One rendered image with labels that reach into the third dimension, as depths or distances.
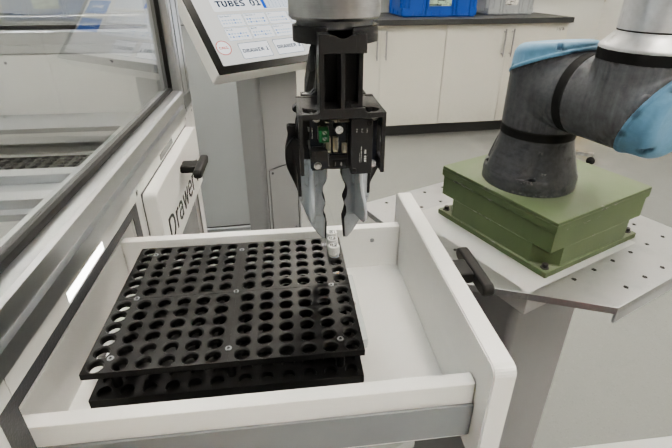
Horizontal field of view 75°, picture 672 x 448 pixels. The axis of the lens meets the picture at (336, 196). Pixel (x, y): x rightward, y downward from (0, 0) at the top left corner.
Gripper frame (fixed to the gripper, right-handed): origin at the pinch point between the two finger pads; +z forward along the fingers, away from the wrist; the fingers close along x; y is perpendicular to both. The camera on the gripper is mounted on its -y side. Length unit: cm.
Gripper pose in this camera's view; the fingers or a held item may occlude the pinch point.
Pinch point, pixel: (333, 221)
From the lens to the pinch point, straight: 47.2
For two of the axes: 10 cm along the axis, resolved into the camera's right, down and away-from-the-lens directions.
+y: 1.2, 4.4, -8.9
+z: 0.0, 9.0, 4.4
